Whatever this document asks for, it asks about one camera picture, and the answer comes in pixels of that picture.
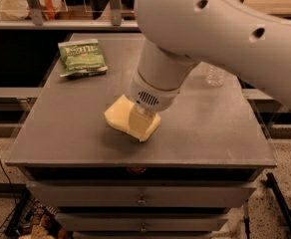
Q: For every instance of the black wire basket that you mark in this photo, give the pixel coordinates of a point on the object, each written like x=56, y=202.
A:
x=30, y=219

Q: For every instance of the clear plastic water bottle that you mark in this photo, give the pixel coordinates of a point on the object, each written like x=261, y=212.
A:
x=215, y=77

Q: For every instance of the green jalapeno chip bag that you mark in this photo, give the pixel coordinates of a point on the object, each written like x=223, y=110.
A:
x=82, y=58

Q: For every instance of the yellow wavy sponge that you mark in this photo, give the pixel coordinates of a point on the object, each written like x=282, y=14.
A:
x=117, y=116

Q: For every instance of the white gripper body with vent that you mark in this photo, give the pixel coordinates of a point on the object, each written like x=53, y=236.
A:
x=150, y=94

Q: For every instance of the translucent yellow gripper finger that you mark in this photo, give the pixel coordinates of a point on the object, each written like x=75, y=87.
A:
x=140, y=118

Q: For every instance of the white plastic bag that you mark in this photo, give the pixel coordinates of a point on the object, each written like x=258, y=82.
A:
x=19, y=9

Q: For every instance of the grey drawer cabinet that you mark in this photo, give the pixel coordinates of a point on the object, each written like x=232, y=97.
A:
x=200, y=163

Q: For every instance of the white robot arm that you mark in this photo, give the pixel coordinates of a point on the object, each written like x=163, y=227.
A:
x=181, y=34

